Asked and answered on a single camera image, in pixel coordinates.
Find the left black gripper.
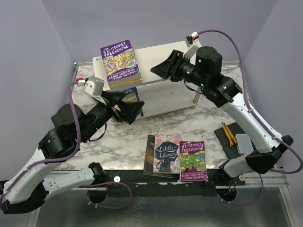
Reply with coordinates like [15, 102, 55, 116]
[80, 90, 145, 142]

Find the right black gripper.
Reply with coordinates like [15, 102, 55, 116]
[151, 49, 208, 88]

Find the blue 91-Storey Treehouse book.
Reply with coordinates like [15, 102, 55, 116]
[117, 87, 140, 102]

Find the orange 130-Storey Treehouse book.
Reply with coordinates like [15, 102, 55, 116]
[109, 79, 142, 91]

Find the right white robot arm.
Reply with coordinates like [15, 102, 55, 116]
[150, 46, 293, 185]

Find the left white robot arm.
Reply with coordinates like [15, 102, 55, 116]
[0, 92, 144, 214]

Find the white two-tier wooden shelf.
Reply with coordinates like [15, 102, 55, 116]
[92, 41, 200, 120]

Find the thin dark patterned book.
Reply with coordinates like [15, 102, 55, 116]
[143, 135, 173, 178]

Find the Little Women dark book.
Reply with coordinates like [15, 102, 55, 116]
[153, 134, 180, 174]

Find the purple 117-Storey Treehouse book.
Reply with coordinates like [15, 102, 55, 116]
[179, 141, 208, 182]

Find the yellow utility knife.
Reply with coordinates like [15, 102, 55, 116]
[221, 122, 237, 148]

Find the black notebook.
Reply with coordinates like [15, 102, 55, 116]
[214, 122, 255, 159]

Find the grey rectangular case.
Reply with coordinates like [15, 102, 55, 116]
[236, 134, 253, 155]

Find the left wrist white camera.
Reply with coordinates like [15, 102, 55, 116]
[83, 76, 106, 104]

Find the wrist white camera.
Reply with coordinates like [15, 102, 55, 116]
[83, 76, 106, 104]
[183, 32, 202, 60]

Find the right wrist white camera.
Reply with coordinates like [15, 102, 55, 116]
[183, 32, 202, 60]

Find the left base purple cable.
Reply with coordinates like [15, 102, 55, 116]
[86, 181, 133, 210]

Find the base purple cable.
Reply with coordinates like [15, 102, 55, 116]
[220, 174, 265, 206]
[86, 181, 133, 210]

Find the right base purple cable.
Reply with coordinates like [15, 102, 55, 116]
[220, 174, 265, 206]

